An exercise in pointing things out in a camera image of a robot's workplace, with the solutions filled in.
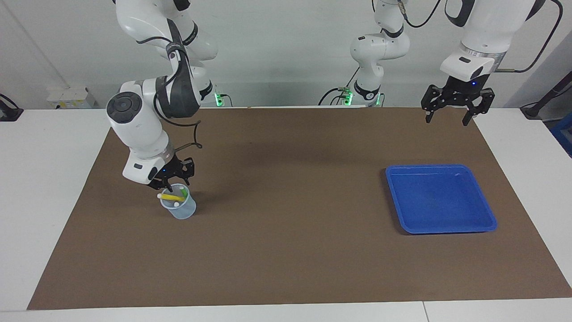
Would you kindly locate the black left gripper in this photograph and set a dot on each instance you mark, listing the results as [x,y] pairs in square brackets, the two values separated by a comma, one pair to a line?
[462,91]

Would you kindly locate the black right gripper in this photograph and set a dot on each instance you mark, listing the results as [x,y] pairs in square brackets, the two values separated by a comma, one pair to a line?
[169,169]

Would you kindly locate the green pen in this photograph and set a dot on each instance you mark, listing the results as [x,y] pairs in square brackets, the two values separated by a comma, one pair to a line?
[183,192]

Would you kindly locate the yellow pen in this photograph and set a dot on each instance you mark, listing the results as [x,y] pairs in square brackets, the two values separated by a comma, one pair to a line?
[172,197]

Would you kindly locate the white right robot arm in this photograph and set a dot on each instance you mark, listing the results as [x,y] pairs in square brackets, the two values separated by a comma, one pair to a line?
[138,120]

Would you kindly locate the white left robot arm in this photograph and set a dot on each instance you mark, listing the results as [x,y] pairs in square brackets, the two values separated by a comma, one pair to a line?
[491,22]

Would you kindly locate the blue plastic tray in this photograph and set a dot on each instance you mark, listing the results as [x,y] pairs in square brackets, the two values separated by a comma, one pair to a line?
[440,201]

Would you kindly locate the clear plastic cup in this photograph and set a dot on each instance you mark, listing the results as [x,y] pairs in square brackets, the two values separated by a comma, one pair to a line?
[183,212]

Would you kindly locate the black stand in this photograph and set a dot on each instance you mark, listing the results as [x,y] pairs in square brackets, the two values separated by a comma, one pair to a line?
[543,100]
[10,112]

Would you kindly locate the brown table mat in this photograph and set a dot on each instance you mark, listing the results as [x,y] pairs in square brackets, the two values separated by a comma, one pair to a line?
[286,250]

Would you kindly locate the white wall box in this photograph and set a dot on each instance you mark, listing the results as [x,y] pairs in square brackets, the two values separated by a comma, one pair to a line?
[71,97]

